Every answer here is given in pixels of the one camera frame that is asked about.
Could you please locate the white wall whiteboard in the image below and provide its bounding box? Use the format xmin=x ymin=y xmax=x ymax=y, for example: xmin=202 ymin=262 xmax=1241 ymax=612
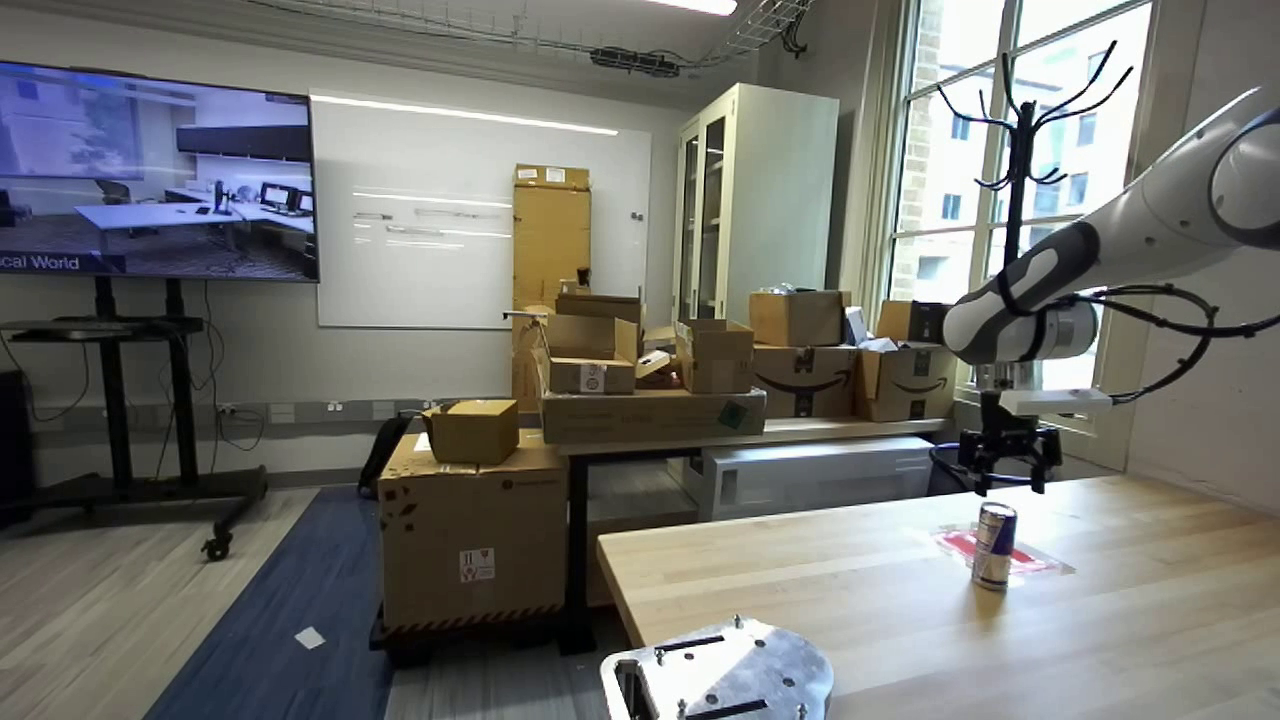
xmin=310 ymin=93 xmax=661 ymax=336

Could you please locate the white radiator unit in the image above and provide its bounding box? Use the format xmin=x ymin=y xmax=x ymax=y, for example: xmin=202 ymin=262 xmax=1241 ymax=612
xmin=689 ymin=430 xmax=941 ymax=525

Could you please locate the silver metal mounting plate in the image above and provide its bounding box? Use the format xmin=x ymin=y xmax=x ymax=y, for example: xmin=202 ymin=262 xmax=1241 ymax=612
xmin=596 ymin=612 xmax=842 ymax=720

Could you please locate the black frame side table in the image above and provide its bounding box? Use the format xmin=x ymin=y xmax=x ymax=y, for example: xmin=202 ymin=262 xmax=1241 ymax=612
xmin=548 ymin=411 xmax=951 ymax=659

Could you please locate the blue carpet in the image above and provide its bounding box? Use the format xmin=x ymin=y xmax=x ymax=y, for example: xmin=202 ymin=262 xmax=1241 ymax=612
xmin=142 ymin=484 xmax=631 ymax=720

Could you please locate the narrow cardboard box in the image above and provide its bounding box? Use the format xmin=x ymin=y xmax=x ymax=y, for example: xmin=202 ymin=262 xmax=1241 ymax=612
xmin=685 ymin=314 xmax=758 ymax=398

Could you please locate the blue and silver drink can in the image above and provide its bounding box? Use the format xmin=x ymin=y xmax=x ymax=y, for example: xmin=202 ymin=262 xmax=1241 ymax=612
xmin=970 ymin=496 xmax=1021 ymax=595

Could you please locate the long flat cardboard box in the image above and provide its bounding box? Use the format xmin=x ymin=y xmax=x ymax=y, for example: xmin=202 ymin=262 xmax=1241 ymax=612
xmin=541 ymin=382 xmax=773 ymax=446

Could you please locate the cardboard box with black panel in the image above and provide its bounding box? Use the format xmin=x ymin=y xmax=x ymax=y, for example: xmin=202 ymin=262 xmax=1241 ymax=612
xmin=871 ymin=294 xmax=951 ymax=346

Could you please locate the large paned window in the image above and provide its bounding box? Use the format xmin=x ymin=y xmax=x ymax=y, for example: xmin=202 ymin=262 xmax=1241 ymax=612
xmin=883 ymin=0 xmax=1161 ymax=390

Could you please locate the square cardboard box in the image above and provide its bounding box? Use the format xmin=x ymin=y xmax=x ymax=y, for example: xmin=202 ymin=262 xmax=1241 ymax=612
xmin=746 ymin=284 xmax=854 ymax=354

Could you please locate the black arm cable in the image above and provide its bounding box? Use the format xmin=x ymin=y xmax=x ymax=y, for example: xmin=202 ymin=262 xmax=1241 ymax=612
xmin=1060 ymin=274 xmax=1280 ymax=411

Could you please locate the tall upright cardboard box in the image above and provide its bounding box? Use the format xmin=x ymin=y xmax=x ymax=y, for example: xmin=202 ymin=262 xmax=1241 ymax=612
xmin=510 ymin=161 xmax=596 ymax=314

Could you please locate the black speaker box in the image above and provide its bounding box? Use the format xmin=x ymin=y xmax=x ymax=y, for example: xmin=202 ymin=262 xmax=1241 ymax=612
xmin=0 ymin=367 xmax=42 ymax=526

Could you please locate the small plain cardboard box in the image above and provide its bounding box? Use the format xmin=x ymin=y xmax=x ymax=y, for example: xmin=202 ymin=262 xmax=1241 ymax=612
xmin=425 ymin=395 xmax=523 ymax=469

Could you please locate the amazon smile cardboard box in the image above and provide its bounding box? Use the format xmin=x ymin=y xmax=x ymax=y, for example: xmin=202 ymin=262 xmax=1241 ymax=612
xmin=746 ymin=340 xmax=863 ymax=423
xmin=856 ymin=340 xmax=961 ymax=423

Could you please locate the cardboard box with white label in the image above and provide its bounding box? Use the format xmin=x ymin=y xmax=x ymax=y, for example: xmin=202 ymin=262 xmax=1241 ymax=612
xmin=543 ymin=351 xmax=642 ymax=398

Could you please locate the black rolling tv stand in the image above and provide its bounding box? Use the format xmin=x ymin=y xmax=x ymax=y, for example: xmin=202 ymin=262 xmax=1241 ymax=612
xmin=5 ymin=271 xmax=274 ymax=565

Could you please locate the large cardboard box with label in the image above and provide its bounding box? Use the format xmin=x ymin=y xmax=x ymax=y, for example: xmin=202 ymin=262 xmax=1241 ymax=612
xmin=378 ymin=426 xmax=573 ymax=639

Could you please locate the white tall cabinet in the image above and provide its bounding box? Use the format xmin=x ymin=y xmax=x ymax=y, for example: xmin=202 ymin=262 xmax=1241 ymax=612
xmin=669 ymin=81 xmax=846 ymax=332

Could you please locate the black coat rack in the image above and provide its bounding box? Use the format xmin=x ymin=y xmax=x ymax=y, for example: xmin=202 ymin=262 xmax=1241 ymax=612
xmin=928 ymin=45 xmax=1140 ymax=403

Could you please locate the large flat tv screen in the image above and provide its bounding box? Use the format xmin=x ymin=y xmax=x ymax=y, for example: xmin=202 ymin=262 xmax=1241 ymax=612
xmin=0 ymin=56 xmax=325 ymax=288

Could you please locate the medium cardboard box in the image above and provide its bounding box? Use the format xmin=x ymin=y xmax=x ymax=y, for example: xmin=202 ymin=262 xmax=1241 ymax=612
xmin=543 ymin=288 xmax=645 ymax=364

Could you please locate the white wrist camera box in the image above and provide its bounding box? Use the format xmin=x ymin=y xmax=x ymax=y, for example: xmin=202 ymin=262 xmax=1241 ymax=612
xmin=996 ymin=382 xmax=1119 ymax=419

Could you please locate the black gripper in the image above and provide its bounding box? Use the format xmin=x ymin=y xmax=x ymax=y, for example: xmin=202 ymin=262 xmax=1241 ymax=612
xmin=951 ymin=390 xmax=1068 ymax=498

